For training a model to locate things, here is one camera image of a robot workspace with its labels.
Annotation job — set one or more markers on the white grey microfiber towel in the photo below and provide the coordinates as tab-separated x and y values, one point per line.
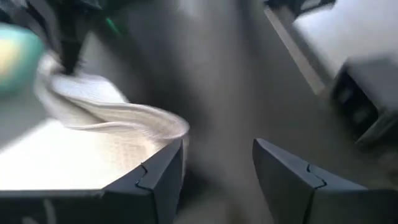
109	118

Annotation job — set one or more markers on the teal plastic bin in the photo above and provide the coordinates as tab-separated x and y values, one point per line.
18	62

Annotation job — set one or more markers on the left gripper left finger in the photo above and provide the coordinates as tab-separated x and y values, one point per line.
109	208

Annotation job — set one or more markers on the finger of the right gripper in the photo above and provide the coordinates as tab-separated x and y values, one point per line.
71	46

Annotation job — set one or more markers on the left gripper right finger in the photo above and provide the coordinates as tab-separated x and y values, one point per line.
311	205

